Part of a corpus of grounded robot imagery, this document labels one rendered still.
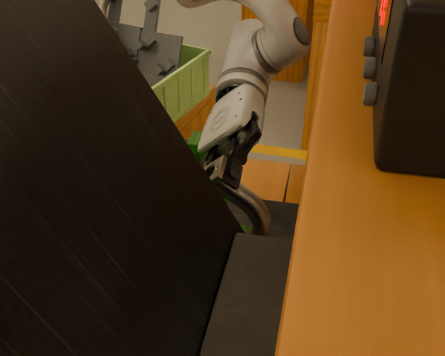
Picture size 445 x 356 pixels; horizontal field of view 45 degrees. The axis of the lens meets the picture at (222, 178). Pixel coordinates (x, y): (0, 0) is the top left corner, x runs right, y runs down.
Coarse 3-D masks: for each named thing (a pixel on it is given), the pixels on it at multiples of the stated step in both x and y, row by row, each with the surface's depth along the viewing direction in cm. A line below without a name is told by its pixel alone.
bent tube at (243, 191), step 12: (204, 168) 77; (216, 168) 74; (216, 180) 73; (228, 192) 76; (240, 192) 76; (252, 192) 78; (240, 204) 77; (252, 204) 77; (264, 204) 79; (252, 216) 79; (264, 216) 79; (252, 228) 82; (264, 228) 81
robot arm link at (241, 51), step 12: (240, 24) 92; (252, 24) 91; (240, 36) 89; (252, 36) 87; (228, 48) 90; (240, 48) 87; (252, 48) 86; (228, 60) 87; (240, 60) 86; (252, 60) 85; (264, 72) 86; (276, 72) 88
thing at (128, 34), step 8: (112, 0) 184; (120, 0) 185; (112, 8) 186; (120, 8) 186; (112, 16) 187; (112, 24) 187; (120, 24) 186; (120, 32) 186; (128, 32) 185; (136, 32) 184; (128, 40) 185; (136, 40) 184; (128, 48) 186; (136, 48) 184; (136, 56) 185
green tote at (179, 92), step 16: (192, 48) 188; (192, 64) 178; (208, 64) 189; (176, 80) 172; (192, 80) 181; (208, 80) 192; (160, 96) 167; (176, 96) 175; (192, 96) 184; (176, 112) 178
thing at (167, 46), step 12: (156, 0) 178; (156, 12) 178; (144, 24) 180; (156, 24) 179; (144, 36) 181; (156, 36) 179; (168, 36) 178; (180, 36) 177; (156, 48) 180; (168, 48) 179; (180, 48) 177; (144, 60) 182; (156, 60) 181; (144, 72) 183
